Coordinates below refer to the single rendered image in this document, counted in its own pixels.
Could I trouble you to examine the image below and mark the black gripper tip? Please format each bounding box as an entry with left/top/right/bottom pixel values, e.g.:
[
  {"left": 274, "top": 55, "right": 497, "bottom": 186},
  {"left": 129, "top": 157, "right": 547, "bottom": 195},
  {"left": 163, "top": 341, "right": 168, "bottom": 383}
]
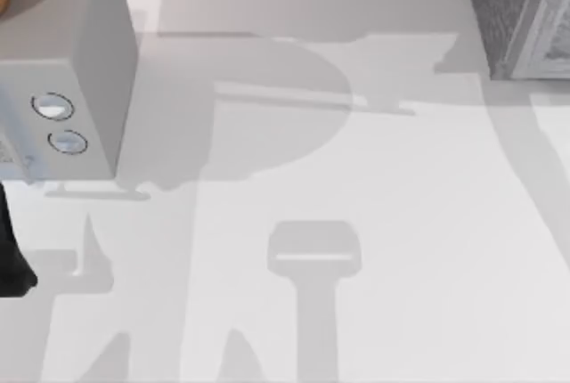
[{"left": 0, "top": 181, "right": 38, "bottom": 299}]

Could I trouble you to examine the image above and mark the small microwave knob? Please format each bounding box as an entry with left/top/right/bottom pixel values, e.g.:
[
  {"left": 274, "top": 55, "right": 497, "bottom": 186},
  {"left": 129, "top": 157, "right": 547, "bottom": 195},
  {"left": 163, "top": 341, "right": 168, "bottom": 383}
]
[{"left": 47, "top": 129, "right": 89, "bottom": 156}]

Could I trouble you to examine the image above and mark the grey cabinet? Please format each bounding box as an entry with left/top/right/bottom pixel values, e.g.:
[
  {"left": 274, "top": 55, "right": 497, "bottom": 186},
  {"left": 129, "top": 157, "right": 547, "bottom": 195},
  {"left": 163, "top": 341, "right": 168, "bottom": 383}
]
[{"left": 461, "top": 0, "right": 570, "bottom": 82}]

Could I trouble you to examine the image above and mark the pale microwave oven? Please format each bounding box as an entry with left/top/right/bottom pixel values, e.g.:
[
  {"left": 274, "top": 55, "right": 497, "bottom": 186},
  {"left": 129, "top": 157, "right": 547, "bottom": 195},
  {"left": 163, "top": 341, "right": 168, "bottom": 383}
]
[{"left": 0, "top": 0, "right": 138, "bottom": 184}]

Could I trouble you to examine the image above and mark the large microwave knob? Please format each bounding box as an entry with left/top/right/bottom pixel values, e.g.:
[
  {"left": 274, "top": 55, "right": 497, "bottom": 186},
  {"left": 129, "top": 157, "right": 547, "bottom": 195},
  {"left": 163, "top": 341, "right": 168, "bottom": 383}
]
[{"left": 30, "top": 92, "right": 76, "bottom": 122}]

